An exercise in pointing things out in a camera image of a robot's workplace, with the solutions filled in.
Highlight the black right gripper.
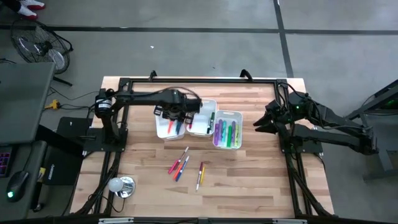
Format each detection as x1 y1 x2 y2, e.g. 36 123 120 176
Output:
253 99 293 135

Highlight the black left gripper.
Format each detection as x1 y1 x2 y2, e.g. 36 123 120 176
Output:
154 89 202 124

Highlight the green dry-erase marker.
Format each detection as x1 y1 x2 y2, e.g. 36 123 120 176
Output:
207 111 216 135

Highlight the blue marker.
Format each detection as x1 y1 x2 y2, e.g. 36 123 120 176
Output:
175 156 190 182

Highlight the pink white marker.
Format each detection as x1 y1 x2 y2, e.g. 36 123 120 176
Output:
167 146 190 175

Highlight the white purple marker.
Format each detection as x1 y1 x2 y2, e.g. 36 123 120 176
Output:
195 161 204 192

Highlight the white plastic bin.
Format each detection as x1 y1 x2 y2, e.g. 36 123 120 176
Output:
185 98 218 138
212 110 243 151
154 102 187 142

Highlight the silver clamp lamp with bulb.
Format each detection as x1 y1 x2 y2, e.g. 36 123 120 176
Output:
108 175 137 200

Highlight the black side table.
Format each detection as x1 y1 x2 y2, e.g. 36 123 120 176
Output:
341 79 398 181

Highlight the yellow power plug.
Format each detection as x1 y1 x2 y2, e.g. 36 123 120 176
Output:
44 99 62 111

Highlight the black box with lettering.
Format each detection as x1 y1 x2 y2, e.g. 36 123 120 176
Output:
42 144 85 187

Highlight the grey flat panel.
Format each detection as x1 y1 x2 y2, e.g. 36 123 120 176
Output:
0 62 56 144

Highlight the black floor fan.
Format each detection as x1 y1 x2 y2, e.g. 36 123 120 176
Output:
10 18 75 87

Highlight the black computer mouse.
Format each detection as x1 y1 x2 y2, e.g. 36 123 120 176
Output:
6 170 30 203

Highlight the backlit keyboard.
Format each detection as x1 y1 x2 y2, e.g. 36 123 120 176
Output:
0 145 14 179

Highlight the person's foot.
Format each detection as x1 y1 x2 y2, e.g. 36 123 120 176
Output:
20 0 46 11
0 0 38 21

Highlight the black aluminium rig frame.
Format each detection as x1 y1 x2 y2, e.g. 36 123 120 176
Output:
74 77 335 218

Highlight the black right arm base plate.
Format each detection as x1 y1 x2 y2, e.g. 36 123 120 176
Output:
278 128 324 154

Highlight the black cable bundle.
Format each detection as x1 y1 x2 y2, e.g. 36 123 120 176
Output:
285 154 332 217
74 152 125 215

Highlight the silver mount bar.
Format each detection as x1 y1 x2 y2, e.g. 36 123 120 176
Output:
272 218 308 224
98 217 134 224

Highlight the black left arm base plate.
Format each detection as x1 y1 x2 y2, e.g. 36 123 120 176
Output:
57 116 129 153

